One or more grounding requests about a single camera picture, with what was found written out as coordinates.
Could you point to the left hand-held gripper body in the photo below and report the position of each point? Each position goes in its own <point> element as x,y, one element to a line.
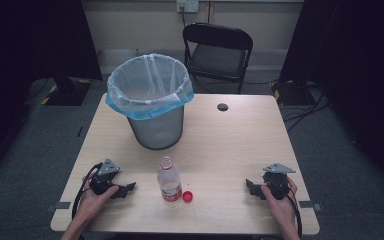
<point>104,178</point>

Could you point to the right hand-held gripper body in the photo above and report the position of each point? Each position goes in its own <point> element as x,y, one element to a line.
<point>276,181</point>

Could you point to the clear plastic bottle red label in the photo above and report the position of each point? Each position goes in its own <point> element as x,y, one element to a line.
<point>168,181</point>

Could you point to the red bottle cap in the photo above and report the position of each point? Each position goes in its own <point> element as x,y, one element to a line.
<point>187,196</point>

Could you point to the grey mesh trash bin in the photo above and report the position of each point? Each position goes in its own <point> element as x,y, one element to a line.
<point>158,133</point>

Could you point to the translucent blue bin liner bag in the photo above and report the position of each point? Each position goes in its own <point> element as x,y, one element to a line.
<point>146,83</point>

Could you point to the person's right hand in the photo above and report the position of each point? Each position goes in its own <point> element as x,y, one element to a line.
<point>280,210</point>

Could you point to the person's left hand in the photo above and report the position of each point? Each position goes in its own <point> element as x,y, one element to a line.
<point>91,205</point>

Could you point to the grey tape strip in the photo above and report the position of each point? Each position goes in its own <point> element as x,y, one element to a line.
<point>59,206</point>
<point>310,205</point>

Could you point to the black stand base striped tape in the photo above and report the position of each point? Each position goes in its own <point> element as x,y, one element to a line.
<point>67,91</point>
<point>291,93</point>

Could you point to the black folding chair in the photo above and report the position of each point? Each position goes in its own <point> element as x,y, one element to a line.
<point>218,56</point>

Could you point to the black curtain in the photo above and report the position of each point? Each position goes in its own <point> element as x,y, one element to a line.
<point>356,66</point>
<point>30,50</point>

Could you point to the white wall socket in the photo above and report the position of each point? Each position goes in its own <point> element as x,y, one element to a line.
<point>187,5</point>

